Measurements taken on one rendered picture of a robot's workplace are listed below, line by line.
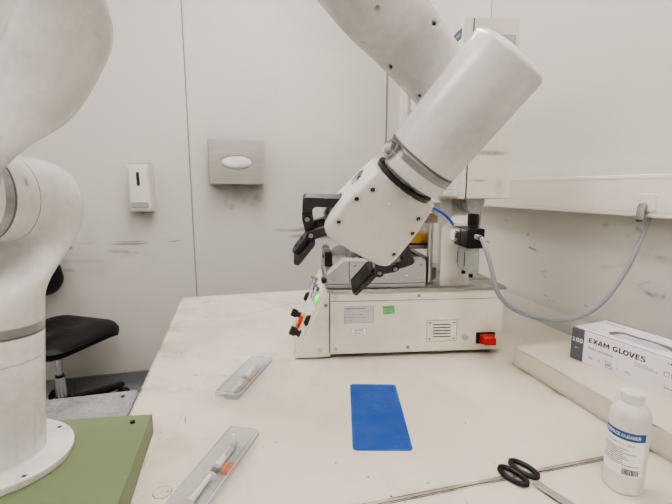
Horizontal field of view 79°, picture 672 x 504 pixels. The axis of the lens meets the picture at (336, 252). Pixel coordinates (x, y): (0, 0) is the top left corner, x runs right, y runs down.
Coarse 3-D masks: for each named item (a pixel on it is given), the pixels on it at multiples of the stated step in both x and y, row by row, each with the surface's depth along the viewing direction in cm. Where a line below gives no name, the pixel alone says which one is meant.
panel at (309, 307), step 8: (320, 272) 125; (320, 280) 118; (320, 288) 111; (320, 296) 105; (304, 304) 129; (312, 304) 112; (304, 312) 121; (312, 312) 106; (296, 320) 131; (304, 328) 107; (296, 336) 115; (296, 344) 109; (296, 352) 104
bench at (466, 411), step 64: (192, 320) 133; (256, 320) 133; (512, 320) 133; (192, 384) 90; (256, 384) 90; (320, 384) 90; (448, 384) 90; (512, 384) 90; (192, 448) 68; (256, 448) 68; (320, 448) 68; (448, 448) 68; (512, 448) 68; (576, 448) 68
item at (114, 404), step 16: (48, 400) 83; (64, 400) 83; (80, 400) 83; (96, 400) 83; (112, 400) 83; (128, 400) 83; (48, 416) 77; (64, 416) 77; (80, 416) 77; (96, 416) 77; (112, 416) 77
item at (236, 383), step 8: (248, 360) 97; (256, 360) 97; (264, 360) 97; (240, 368) 92; (248, 368) 92; (256, 368) 92; (232, 376) 89; (240, 376) 89; (248, 376) 89; (224, 384) 85; (232, 384) 85; (240, 384) 85; (232, 392) 82; (240, 392) 82
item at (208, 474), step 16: (224, 432) 68; (240, 432) 68; (256, 432) 68; (224, 448) 64; (240, 448) 64; (208, 464) 60; (224, 464) 60; (192, 480) 57; (208, 480) 57; (176, 496) 54; (192, 496) 54; (208, 496) 54
